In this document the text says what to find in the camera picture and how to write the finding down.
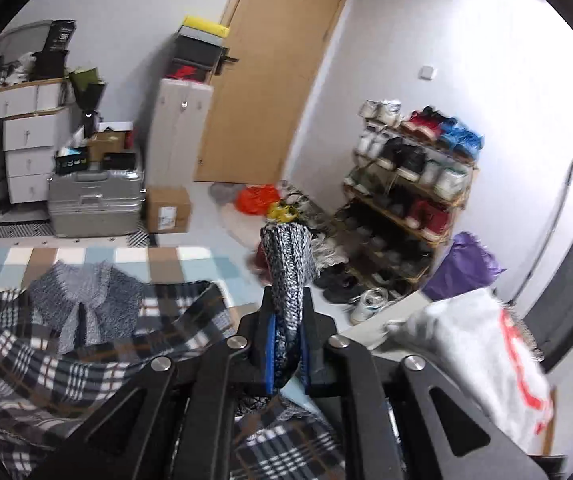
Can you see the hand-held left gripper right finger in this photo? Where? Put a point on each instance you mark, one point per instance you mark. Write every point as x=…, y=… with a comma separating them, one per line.
x=305, y=360

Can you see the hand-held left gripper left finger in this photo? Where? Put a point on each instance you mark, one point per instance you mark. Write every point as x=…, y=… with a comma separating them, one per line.
x=268, y=350

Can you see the grey knit sweater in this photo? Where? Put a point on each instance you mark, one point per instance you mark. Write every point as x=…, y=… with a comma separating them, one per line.
x=286, y=270

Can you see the plaid fleece garment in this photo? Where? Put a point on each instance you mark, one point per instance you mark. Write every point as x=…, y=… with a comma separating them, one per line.
x=41, y=375

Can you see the white sneaker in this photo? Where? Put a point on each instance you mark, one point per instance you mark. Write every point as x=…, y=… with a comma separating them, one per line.
x=369, y=305

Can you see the loose shoe pile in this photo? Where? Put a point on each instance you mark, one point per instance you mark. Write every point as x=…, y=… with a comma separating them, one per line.
x=336, y=260

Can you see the blue brown checked cloth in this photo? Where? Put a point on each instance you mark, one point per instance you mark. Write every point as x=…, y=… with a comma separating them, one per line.
x=186, y=260

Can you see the orange plastic bag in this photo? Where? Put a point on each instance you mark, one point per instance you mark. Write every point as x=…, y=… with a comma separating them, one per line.
x=256, y=201

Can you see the white cloth with red print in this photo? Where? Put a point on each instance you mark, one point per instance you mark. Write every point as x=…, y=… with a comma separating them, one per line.
x=471, y=350

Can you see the closed cardboard box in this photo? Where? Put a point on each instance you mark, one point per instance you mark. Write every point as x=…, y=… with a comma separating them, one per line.
x=167, y=210

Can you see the purple bag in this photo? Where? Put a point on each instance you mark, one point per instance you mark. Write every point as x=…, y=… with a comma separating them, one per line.
x=458, y=267

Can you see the wooden shoe rack with shoes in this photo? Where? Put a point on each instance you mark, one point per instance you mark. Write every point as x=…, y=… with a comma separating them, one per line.
x=411, y=160

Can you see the silver suitcase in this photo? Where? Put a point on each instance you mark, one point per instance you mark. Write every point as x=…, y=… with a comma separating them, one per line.
x=94, y=205

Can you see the black flat box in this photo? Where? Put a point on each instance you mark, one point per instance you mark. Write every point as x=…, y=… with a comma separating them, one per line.
x=119, y=161
x=72, y=161

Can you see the brown box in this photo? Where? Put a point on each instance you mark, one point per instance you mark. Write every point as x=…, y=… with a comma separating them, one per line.
x=106, y=146

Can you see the wooden door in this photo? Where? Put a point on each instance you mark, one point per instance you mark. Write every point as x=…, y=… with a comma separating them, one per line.
x=266, y=85

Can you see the black white chevron rug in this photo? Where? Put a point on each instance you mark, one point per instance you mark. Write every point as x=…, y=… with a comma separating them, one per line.
x=26, y=232

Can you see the black red shoe box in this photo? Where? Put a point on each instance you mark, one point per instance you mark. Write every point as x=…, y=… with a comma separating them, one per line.
x=189, y=72

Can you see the dark green flower bouquet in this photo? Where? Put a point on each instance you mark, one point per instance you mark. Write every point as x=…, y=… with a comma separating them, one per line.
x=86, y=85

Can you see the white dresser with drawers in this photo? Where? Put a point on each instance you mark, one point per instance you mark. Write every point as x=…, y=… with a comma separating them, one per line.
x=29, y=135

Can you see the yellow shoe box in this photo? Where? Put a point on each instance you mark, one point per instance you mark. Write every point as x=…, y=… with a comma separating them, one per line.
x=204, y=26

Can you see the oval vanity mirror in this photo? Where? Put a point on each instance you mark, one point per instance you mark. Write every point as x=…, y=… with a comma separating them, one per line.
x=21, y=45

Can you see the white wall switch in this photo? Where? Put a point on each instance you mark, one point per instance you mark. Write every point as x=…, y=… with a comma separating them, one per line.
x=427, y=73

